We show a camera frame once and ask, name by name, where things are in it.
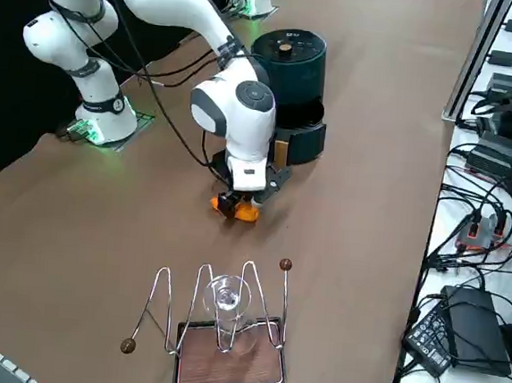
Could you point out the yellow corn cob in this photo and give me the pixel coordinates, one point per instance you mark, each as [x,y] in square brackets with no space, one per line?
[247,213]

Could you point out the dark green air fryer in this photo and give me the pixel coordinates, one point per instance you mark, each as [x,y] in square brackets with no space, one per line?
[293,69]

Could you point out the clear glass goblet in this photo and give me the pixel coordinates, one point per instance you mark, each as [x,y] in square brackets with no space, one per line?
[228,301]

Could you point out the orange grey usb hub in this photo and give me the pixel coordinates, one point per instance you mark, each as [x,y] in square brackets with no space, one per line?
[481,233]

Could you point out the black adapter white label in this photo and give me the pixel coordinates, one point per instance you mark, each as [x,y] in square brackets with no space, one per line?
[429,341]

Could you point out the black power brick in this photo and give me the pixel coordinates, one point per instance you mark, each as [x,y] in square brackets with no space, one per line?
[477,327]

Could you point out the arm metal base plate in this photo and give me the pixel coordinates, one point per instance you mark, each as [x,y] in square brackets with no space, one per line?
[143,121]
[271,12]

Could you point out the aluminium upright post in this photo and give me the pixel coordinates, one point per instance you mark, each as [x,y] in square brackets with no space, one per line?
[478,58]

